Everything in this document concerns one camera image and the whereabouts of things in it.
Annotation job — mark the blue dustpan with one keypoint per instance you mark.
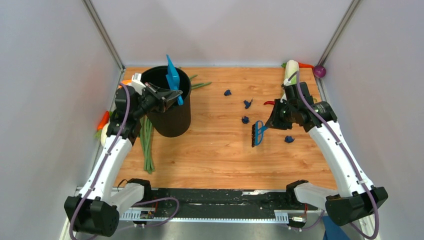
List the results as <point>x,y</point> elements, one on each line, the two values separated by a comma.
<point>172,75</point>

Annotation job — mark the napa cabbage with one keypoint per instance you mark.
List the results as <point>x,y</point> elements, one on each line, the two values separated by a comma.
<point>290,80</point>

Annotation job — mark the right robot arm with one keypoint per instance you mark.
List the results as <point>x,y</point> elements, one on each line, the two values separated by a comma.
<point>356,196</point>

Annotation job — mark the white daikon radish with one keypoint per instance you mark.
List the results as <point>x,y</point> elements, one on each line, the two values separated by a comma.
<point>103,135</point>

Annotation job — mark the blue cloth at bottom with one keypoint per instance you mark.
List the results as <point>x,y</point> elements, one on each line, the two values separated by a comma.
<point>333,231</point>

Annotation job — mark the carrot at left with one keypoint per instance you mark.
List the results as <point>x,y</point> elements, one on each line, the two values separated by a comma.
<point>103,121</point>

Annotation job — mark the purple onion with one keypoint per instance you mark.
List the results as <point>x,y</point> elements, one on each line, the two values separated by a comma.
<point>319,71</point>

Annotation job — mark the green beans behind bucket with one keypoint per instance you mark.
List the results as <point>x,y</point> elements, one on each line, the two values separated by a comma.
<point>199,84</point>

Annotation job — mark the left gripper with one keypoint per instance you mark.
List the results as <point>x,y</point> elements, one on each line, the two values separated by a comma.
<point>170,96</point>

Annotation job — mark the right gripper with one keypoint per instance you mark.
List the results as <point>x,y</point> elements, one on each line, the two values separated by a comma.
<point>274,122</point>

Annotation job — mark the blue paper scrap far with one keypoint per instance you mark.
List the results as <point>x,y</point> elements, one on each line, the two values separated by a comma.
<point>227,92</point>

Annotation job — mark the black trash bucket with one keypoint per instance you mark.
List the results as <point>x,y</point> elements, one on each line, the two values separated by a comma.
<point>177,119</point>

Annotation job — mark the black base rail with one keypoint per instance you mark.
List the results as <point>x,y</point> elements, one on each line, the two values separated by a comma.
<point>196,203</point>

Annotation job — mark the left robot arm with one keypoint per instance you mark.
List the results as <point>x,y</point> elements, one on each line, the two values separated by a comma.
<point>95,210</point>

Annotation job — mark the blue hand brush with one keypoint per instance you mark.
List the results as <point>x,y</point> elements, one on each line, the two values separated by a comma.
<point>257,133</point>

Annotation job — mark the green bean bundle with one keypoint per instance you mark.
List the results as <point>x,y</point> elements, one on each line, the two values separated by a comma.
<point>146,138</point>

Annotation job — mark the blue paper scrap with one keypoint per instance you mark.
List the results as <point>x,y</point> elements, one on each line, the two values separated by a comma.
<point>289,139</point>
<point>227,92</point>
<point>245,120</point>
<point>248,103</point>

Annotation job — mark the carrot at right corner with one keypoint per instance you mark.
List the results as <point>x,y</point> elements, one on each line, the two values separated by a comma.
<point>304,65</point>

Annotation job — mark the blue paper scrap right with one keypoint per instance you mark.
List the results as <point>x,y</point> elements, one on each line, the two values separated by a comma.
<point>289,139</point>

